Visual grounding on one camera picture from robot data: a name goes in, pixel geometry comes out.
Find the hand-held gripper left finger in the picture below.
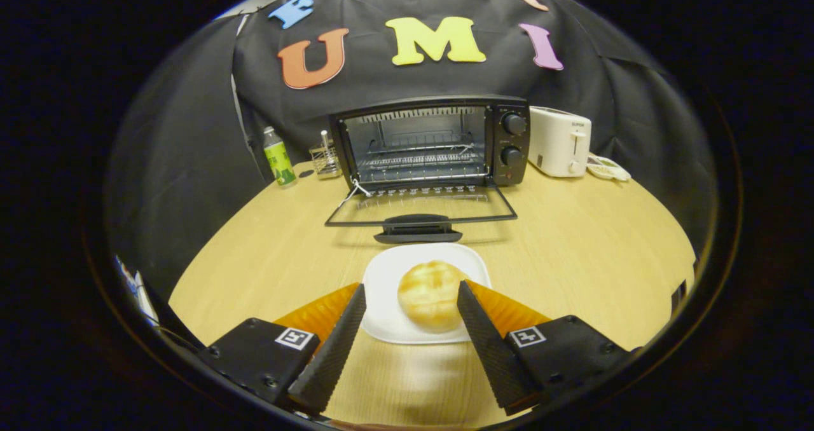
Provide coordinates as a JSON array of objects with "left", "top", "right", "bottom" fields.
[{"left": 198, "top": 283, "right": 368, "bottom": 416}]

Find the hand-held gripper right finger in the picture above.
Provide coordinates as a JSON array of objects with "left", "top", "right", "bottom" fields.
[{"left": 457, "top": 280, "right": 630, "bottom": 417}]

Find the white square plate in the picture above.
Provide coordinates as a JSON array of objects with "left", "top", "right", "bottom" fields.
[{"left": 361, "top": 243, "right": 492, "bottom": 345}]

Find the round bread bun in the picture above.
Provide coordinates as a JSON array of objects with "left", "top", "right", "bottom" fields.
[{"left": 397, "top": 260, "right": 470, "bottom": 334}]

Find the black toaster oven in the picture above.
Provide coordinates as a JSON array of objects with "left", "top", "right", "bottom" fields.
[{"left": 324, "top": 94, "right": 532, "bottom": 245}]

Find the white string loop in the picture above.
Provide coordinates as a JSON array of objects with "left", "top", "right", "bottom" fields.
[{"left": 337, "top": 178, "right": 373, "bottom": 206}]

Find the small wire rack holder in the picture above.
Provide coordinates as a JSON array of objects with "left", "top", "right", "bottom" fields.
[{"left": 310, "top": 130, "right": 343, "bottom": 180}]

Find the divided white snack dish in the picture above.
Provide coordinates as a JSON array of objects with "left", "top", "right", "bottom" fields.
[{"left": 586, "top": 153, "right": 631, "bottom": 182}]

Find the green label drink bottle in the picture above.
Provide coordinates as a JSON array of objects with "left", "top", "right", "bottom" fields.
[{"left": 263, "top": 126, "right": 298, "bottom": 188}]

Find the white pop-up toaster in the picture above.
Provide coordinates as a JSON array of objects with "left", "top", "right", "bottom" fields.
[{"left": 528, "top": 106, "right": 592, "bottom": 179}]

